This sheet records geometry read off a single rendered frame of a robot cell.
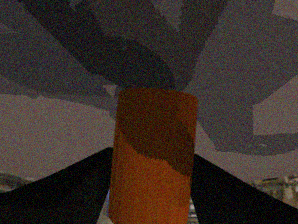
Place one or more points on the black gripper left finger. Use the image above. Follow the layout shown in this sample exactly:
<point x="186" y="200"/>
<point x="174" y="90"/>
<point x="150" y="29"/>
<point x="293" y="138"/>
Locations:
<point x="73" y="195"/>

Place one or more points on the orange cylinder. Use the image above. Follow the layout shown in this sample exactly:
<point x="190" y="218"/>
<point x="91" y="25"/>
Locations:
<point x="152" y="158"/>

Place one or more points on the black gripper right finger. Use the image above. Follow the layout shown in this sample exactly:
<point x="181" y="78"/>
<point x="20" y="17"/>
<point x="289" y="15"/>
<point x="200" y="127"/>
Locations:
<point x="220" y="198"/>

